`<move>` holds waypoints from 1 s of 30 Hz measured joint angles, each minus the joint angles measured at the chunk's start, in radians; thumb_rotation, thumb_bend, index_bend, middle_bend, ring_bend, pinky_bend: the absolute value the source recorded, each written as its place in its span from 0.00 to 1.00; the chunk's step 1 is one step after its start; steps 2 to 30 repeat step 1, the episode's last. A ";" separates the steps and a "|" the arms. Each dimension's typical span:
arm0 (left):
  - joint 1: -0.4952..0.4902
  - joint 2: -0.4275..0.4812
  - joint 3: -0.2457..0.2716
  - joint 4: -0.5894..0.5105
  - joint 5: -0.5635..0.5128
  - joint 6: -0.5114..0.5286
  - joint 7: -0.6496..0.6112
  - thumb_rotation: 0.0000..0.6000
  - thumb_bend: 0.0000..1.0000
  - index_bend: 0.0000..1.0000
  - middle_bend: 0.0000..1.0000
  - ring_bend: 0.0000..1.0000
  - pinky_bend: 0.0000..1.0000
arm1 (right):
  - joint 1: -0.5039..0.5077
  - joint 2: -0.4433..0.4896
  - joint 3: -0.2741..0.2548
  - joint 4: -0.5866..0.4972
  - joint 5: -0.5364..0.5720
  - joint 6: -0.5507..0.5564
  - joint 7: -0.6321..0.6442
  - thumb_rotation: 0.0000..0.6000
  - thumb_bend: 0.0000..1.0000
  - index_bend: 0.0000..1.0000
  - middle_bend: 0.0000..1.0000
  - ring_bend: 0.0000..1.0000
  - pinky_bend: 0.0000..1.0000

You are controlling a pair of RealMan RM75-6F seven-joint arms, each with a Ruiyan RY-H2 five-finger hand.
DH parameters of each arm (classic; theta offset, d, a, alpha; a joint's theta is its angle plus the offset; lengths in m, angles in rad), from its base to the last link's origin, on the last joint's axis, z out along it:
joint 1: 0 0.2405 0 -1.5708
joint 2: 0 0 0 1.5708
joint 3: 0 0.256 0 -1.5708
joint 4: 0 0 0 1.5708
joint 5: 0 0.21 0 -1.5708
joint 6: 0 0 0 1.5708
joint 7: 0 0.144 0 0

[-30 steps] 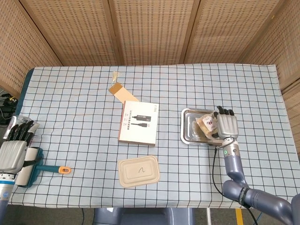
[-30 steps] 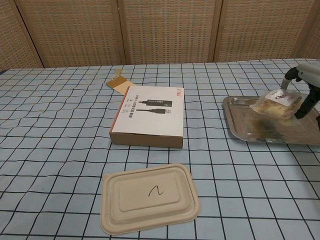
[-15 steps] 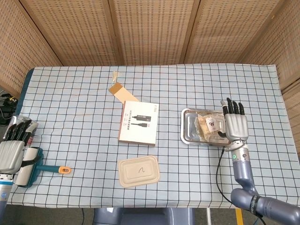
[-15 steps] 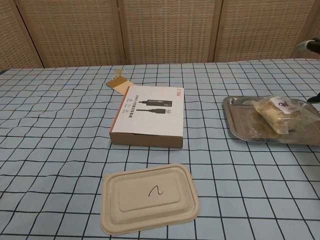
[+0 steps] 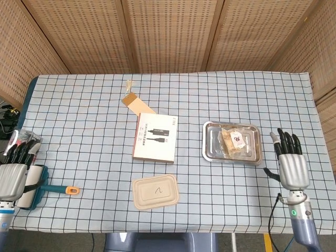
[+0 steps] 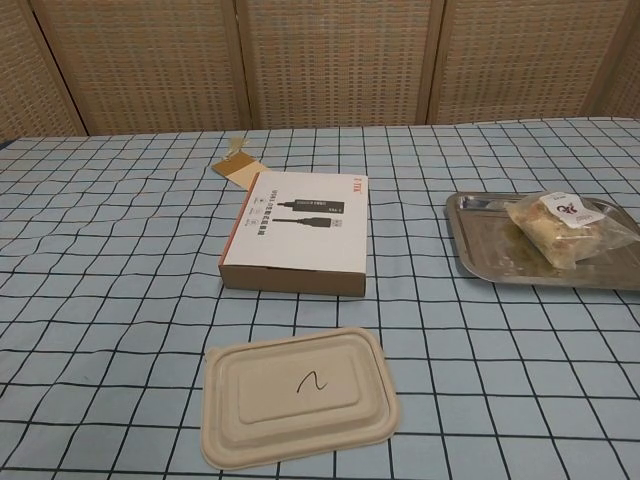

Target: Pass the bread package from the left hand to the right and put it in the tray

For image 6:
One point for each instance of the clear snack bag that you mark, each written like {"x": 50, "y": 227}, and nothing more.
{"x": 560, "y": 230}

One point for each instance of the stainless steel rectangular tray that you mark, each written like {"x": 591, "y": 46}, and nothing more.
{"x": 480, "y": 245}

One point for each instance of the kraft paper bookmark with tassel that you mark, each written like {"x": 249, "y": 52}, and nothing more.
{"x": 237, "y": 170}

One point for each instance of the beige pulp container lid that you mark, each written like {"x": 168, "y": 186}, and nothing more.
{"x": 300, "y": 395}

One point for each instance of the bamboo folding screen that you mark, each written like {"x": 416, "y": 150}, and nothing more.
{"x": 320, "y": 60}

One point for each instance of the blue checked tablecloth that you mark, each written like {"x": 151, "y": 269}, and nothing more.
{"x": 125, "y": 250}

